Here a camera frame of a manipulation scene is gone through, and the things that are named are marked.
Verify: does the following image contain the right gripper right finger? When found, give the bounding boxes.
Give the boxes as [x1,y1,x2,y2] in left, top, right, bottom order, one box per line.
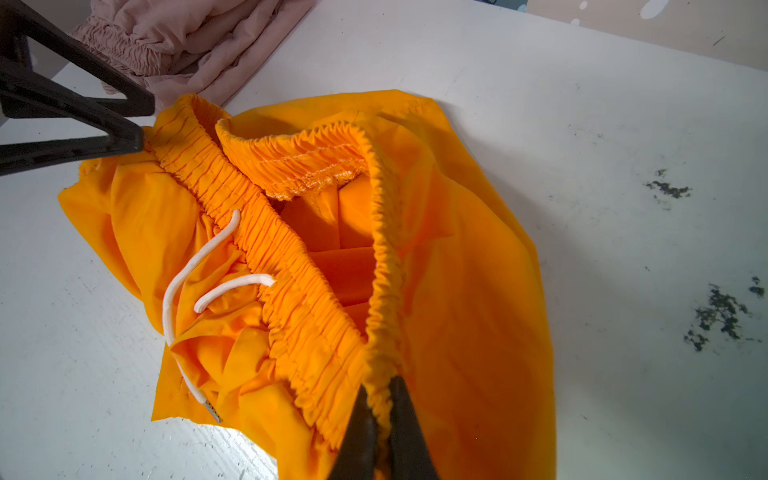
[389,376,439,480]

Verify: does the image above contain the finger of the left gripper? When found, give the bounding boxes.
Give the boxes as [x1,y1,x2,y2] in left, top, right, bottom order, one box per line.
[1,1,155,118]
[1,71,145,176]

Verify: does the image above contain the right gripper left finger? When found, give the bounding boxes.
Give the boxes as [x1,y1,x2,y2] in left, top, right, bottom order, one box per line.
[327,385,378,480]

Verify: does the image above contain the orange shorts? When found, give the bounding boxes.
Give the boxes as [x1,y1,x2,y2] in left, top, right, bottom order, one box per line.
[59,90,556,479]

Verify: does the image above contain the pink shorts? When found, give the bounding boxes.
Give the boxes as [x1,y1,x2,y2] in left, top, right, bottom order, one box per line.
[70,0,314,111]

